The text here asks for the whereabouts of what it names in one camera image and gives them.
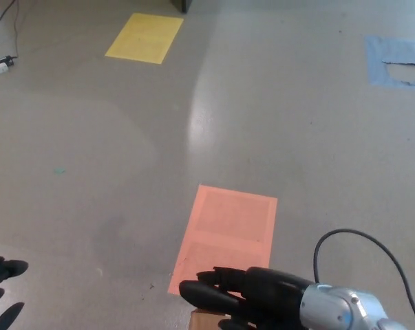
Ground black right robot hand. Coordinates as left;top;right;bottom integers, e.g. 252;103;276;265
195;265;315;330

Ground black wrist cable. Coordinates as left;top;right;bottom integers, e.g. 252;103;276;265
312;229;415;330

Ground orange paper sheet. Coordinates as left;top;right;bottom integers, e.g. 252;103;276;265
167;184;279;299

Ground yellow paper sheet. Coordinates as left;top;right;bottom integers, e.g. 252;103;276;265
104;12;184;65

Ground dark cabinet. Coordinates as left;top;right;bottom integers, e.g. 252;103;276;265
171;0;195;14

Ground thin black floor cable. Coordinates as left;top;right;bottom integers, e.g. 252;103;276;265
14;0;21;58
0;0;14;33

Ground brown cardboard box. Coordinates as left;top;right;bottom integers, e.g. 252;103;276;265
190;308;229;330

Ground torn blue paper sheet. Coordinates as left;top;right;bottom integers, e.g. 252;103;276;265
364;35;415;91

